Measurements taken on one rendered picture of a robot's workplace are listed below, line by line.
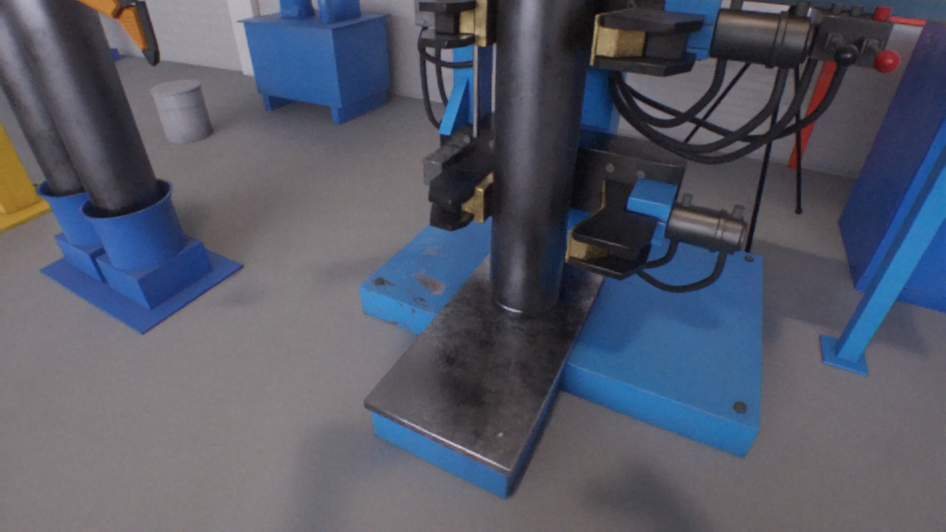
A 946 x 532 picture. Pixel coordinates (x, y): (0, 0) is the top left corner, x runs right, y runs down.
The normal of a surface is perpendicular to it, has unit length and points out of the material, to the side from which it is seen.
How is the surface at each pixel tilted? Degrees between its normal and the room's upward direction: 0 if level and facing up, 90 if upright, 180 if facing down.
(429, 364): 0
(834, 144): 90
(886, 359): 0
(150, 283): 90
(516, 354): 0
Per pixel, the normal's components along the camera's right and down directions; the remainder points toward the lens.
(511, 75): -0.70, 0.39
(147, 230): 0.78, 0.34
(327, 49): -0.46, 0.48
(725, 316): 0.00, -0.84
